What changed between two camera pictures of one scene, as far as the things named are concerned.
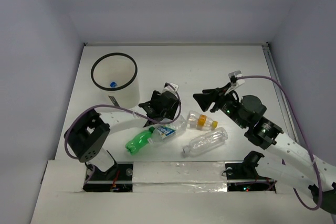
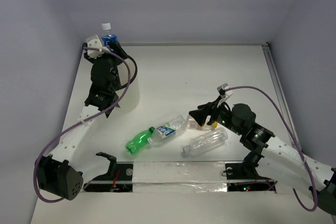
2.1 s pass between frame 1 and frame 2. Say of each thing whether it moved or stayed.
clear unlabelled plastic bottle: stayed
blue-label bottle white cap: moved
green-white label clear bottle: stayed
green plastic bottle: stayed
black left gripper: moved
